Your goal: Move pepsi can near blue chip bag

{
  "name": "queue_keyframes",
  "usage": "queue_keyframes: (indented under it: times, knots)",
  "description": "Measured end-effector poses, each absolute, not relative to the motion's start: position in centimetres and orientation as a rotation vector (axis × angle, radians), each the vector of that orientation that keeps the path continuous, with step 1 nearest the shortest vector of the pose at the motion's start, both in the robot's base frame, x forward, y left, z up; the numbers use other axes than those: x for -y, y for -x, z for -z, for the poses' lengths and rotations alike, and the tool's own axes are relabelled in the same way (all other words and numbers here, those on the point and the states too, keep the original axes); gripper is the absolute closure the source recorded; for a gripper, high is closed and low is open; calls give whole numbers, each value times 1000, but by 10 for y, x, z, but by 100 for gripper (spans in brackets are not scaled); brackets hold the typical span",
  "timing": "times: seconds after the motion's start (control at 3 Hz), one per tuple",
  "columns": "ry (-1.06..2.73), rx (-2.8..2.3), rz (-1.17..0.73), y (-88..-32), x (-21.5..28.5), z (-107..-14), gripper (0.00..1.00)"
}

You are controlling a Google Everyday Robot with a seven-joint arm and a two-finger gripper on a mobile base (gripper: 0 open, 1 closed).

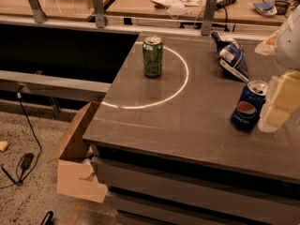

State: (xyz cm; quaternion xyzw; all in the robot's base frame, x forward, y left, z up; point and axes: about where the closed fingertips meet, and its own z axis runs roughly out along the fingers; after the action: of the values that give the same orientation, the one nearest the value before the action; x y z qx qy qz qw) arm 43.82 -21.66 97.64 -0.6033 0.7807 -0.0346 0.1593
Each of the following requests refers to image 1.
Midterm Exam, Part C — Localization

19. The yellow sponge on floor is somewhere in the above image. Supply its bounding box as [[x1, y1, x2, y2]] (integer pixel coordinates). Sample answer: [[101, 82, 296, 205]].
[[0, 141, 8, 152]]

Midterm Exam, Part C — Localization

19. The black power adapter with cable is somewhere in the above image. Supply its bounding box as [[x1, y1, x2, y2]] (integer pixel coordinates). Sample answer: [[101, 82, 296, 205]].
[[1, 84, 42, 189]]

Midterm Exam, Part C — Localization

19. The black object on floor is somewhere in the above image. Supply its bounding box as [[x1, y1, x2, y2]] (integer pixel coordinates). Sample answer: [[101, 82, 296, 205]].
[[40, 211, 53, 225]]

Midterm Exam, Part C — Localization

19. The cardboard box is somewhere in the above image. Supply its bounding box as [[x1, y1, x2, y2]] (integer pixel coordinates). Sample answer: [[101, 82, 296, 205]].
[[48, 102, 107, 203]]

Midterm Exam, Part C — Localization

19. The grey drawer cabinet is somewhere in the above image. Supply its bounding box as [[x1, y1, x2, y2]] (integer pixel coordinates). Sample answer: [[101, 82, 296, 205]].
[[90, 143, 300, 225]]

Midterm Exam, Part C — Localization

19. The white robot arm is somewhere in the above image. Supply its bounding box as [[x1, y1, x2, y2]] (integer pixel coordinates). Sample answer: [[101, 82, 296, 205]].
[[258, 7, 300, 132]]

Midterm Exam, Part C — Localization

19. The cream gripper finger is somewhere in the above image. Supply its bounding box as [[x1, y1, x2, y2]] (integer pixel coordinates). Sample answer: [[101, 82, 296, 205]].
[[255, 31, 278, 55], [258, 70, 300, 132]]

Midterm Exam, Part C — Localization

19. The middle metal bracket post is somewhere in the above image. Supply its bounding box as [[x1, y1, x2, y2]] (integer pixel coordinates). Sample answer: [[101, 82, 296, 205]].
[[92, 0, 107, 28]]

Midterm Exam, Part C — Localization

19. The green soda can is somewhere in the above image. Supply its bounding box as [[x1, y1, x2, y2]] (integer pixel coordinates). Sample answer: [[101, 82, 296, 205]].
[[142, 37, 163, 78]]

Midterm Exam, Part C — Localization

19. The right metal bracket post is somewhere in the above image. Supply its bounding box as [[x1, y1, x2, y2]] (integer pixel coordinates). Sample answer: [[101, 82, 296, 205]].
[[201, 0, 217, 36]]

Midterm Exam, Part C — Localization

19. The blue pepsi can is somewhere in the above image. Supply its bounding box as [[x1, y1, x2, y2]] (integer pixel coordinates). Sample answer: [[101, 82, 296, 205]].
[[231, 80, 268, 131]]

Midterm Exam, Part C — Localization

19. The metal bracket post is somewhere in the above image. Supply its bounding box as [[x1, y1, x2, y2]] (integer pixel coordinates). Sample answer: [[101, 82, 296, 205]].
[[92, 0, 107, 28], [201, 0, 217, 36], [27, 0, 47, 23]]

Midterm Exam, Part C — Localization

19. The left metal bracket post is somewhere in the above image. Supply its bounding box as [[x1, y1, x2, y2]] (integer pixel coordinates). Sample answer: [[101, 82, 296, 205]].
[[27, 0, 47, 23]]

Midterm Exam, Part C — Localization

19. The blue chip bag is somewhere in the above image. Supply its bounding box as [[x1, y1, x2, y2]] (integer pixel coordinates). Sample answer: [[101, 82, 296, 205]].
[[211, 32, 248, 83]]

